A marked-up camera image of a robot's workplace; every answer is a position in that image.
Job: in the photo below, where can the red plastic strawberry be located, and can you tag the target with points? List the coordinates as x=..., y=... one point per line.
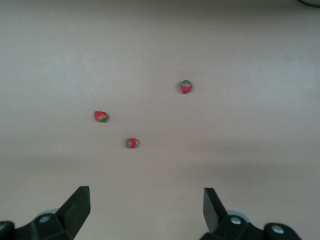
x=133, y=143
x=100, y=116
x=186, y=87

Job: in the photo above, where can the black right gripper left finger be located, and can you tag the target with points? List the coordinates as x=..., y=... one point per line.
x=75, y=212

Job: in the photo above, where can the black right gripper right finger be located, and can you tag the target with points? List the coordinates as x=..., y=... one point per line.
x=212, y=212

